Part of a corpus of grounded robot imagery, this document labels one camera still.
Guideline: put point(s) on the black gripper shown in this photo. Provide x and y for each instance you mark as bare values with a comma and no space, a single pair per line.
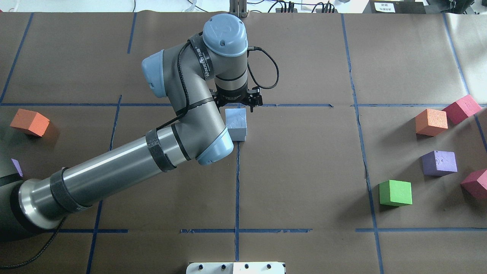
229,97

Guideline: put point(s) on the orange foam block right side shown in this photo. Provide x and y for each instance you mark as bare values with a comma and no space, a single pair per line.
431,122

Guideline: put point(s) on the orange foam block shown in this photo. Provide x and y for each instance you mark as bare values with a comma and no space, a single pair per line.
431,122
30,122

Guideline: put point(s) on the green foam block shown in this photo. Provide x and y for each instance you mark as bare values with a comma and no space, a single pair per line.
395,193

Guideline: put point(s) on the red foam block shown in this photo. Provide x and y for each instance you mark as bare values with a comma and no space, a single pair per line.
462,109
476,184

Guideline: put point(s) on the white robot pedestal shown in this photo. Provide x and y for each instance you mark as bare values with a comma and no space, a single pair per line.
253,267

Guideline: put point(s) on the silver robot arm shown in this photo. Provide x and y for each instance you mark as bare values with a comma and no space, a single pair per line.
198,77

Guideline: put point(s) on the orange foam block left side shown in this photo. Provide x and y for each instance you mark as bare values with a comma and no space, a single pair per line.
30,122

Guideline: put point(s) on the black power box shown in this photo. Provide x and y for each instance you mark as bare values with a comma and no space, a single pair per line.
394,6

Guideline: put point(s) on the purple foam block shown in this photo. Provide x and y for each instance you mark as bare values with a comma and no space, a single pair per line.
17,166
439,163

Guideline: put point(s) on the light blue foam block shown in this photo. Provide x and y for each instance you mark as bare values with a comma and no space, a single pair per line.
239,135

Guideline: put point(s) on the purple foam block left side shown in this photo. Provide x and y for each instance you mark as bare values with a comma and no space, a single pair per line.
17,166

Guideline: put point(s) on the aluminium frame post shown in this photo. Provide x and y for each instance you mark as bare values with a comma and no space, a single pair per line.
238,8

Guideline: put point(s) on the purple foam block right side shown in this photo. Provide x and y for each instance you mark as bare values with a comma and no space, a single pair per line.
439,163

